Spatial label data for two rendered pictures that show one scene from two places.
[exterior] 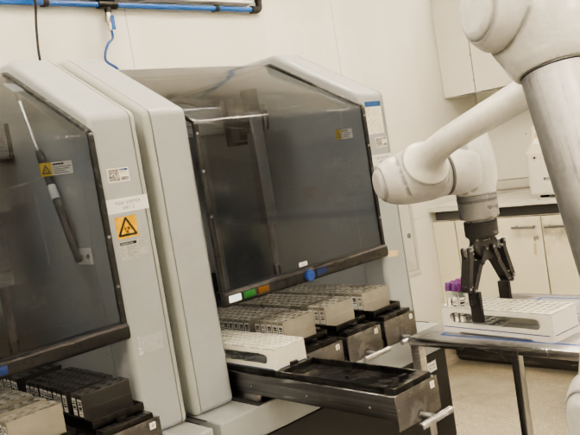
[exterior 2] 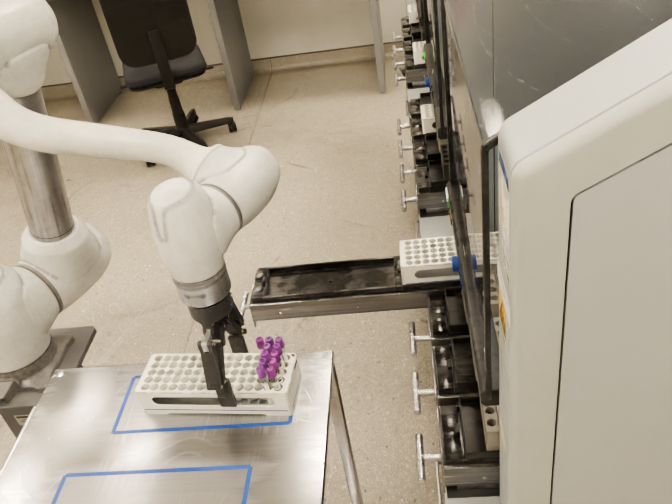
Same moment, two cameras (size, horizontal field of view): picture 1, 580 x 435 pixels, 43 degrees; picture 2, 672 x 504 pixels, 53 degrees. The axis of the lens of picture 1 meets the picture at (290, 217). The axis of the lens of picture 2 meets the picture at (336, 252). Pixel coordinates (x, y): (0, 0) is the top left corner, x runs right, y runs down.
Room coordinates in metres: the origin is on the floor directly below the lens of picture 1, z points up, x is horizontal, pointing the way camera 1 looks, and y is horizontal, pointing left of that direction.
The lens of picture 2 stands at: (2.51, -0.82, 1.78)
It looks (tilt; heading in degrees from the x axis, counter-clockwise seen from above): 36 degrees down; 141
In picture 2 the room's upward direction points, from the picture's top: 10 degrees counter-clockwise
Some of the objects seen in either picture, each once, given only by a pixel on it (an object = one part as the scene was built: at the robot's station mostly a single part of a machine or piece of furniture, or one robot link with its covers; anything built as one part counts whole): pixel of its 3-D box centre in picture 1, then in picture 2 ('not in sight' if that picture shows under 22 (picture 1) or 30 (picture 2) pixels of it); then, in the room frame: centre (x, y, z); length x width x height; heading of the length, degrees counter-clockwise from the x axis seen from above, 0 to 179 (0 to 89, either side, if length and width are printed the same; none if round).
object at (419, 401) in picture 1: (305, 381); (389, 283); (1.62, 0.03, 0.78); 0.73 x 0.14 x 0.09; 43
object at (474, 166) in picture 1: (466, 160); (190, 223); (1.64, -0.41, 1.21); 0.13 x 0.11 x 0.16; 107
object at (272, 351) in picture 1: (250, 350); (467, 258); (1.76, 0.15, 0.83); 0.30 x 0.10 x 0.06; 43
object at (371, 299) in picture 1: (373, 299); (489, 416); (2.06, -0.20, 0.85); 0.12 x 0.02 x 0.06; 132
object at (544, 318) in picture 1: (506, 318); (220, 383); (1.62, -0.45, 0.85); 0.30 x 0.10 x 0.06; 38
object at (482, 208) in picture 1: (477, 207); (202, 280); (1.65, -0.42, 1.10); 0.09 x 0.09 x 0.06
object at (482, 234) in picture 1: (482, 239); (213, 313); (1.65, -0.42, 1.03); 0.08 x 0.07 x 0.09; 127
